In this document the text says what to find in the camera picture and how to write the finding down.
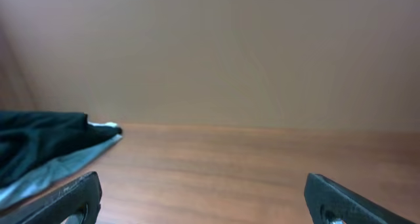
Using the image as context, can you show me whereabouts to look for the black shorts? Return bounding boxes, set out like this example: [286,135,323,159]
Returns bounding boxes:
[1,110,123,187]

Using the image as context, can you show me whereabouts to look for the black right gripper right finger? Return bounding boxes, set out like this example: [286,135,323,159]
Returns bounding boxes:
[304,173,413,224]

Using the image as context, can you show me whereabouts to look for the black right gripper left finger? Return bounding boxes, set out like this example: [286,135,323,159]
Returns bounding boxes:
[1,171,102,224]

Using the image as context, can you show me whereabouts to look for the light blue denim shorts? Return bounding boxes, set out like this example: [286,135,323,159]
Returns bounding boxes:
[1,122,123,210]

